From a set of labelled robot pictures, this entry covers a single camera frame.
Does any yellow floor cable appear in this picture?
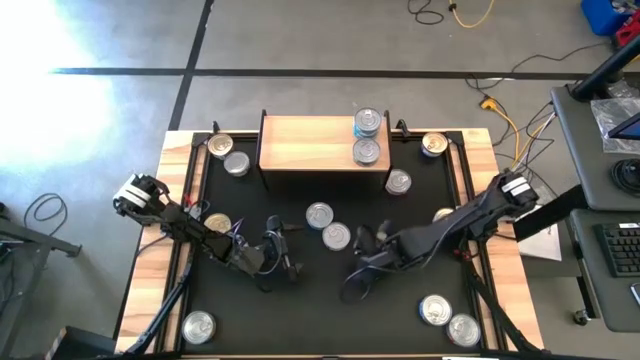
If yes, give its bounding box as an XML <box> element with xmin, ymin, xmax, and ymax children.
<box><xmin>448</xmin><ymin>0</ymin><xmax>497</xmax><ymax>30</ymax></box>

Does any red tuna can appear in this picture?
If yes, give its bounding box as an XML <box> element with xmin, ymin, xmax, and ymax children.
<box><xmin>384</xmin><ymin>168</ymin><xmax>413</xmax><ymax>197</ymax></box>
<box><xmin>446</xmin><ymin>312</ymin><xmax>482</xmax><ymax>349</ymax></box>

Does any red crate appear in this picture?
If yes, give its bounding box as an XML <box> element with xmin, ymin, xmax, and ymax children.
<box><xmin>614</xmin><ymin>14</ymin><xmax>640</xmax><ymax>49</ymax></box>

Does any yellow extension cord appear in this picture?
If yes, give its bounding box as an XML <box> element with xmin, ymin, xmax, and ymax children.
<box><xmin>479</xmin><ymin>97</ymin><xmax>524</xmax><ymax>134</ymax></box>

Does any coiled black cable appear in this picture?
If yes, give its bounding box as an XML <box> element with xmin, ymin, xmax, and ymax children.
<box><xmin>609</xmin><ymin>157</ymin><xmax>640</xmax><ymax>199</ymax></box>

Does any black cable bundle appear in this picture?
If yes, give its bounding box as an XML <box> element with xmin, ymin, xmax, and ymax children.
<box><xmin>524</xmin><ymin>98</ymin><xmax>557</xmax><ymax>154</ymax></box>

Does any clear plastic bag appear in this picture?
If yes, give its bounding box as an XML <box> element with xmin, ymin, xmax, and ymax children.
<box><xmin>589</xmin><ymin>97</ymin><xmax>640</xmax><ymax>155</ymax></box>

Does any teal yellowfin tuna can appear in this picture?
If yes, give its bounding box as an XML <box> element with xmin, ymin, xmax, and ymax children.
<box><xmin>305</xmin><ymin>201</ymin><xmax>335</xmax><ymax>231</ymax></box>

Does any black monitor pole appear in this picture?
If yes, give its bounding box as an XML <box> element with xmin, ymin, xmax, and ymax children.
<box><xmin>571</xmin><ymin>37</ymin><xmax>640</xmax><ymax>103</ymax></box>

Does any black aluminium table frame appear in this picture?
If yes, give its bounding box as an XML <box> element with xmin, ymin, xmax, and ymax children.
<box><xmin>113</xmin><ymin>119</ymin><xmax>546</xmax><ymax>360</ymax></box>

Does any black diagonal desk beam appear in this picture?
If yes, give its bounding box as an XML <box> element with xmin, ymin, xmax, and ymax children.
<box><xmin>512</xmin><ymin>183</ymin><xmax>589</xmax><ymax>244</ymax></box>

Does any pale green tuna can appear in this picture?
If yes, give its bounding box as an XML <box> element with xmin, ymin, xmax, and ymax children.
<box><xmin>351</xmin><ymin>137</ymin><xmax>382</xmax><ymax>168</ymax></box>

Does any grey metal cart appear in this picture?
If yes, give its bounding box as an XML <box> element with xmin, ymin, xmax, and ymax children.
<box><xmin>0</xmin><ymin>202</ymin><xmax>84</xmax><ymax>351</ymax></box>

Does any blue bin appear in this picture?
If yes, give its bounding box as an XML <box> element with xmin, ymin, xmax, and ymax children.
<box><xmin>580</xmin><ymin>0</ymin><xmax>632</xmax><ymax>37</ymax></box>

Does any tablet with blue screen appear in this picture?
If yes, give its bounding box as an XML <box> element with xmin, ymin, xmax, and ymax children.
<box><xmin>607</xmin><ymin>110</ymin><xmax>640</xmax><ymax>141</ymax></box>

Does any green Bumble Bee tuna can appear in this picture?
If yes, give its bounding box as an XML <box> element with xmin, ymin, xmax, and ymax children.
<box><xmin>223</xmin><ymin>150</ymin><xmax>251</xmax><ymax>178</ymax></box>

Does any grey desk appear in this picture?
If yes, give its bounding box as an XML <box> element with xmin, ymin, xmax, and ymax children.
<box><xmin>569</xmin><ymin>208</ymin><xmax>640</xmax><ymax>334</ymax></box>
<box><xmin>551</xmin><ymin>74</ymin><xmax>640</xmax><ymax>211</ymax></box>

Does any black floor cable loop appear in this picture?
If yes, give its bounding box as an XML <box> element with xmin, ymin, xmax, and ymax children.
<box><xmin>23</xmin><ymin>192</ymin><xmax>69</xmax><ymax>237</ymax></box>
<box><xmin>407</xmin><ymin>0</ymin><xmax>445</xmax><ymax>26</ymax></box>

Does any silver-top tuna can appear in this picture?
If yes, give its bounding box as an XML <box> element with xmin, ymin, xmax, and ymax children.
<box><xmin>181</xmin><ymin>309</ymin><xmax>217</xmax><ymax>345</ymax></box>
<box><xmin>321</xmin><ymin>221</ymin><xmax>352</xmax><ymax>252</ymax></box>

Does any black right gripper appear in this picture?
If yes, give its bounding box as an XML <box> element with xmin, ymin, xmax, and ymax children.
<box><xmin>353</xmin><ymin>218</ymin><xmax>416</xmax><ymax>274</ymax></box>

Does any white blue gold-top can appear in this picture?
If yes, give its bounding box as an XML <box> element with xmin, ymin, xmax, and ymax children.
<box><xmin>420</xmin><ymin>131</ymin><xmax>450</xmax><ymax>158</ymax></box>

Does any black keyboard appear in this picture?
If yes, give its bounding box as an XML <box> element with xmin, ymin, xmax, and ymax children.
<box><xmin>593</xmin><ymin>221</ymin><xmax>640</xmax><ymax>279</ymax></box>

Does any long black floor cable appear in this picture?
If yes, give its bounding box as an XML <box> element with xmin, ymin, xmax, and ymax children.
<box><xmin>509</xmin><ymin>42</ymin><xmax>611</xmax><ymax>74</ymax></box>

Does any white paper sheet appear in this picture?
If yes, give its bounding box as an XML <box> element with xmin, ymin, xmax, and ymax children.
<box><xmin>509</xmin><ymin>199</ymin><xmax>564</xmax><ymax>262</ymax></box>

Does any black box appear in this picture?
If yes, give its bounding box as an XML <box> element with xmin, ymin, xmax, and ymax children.
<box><xmin>49</xmin><ymin>325</ymin><xmax>119</xmax><ymax>360</ymax></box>

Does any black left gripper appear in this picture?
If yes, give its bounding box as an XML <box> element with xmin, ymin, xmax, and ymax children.
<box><xmin>234</xmin><ymin>224</ymin><xmax>305</xmax><ymax>284</ymax></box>

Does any dark blue tuna can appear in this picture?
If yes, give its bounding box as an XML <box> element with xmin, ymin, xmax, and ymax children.
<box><xmin>353</xmin><ymin>106</ymin><xmax>384</xmax><ymax>136</ymax></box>
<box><xmin>418</xmin><ymin>293</ymin><xmax>454</xmax><ymax>327</ymax></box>

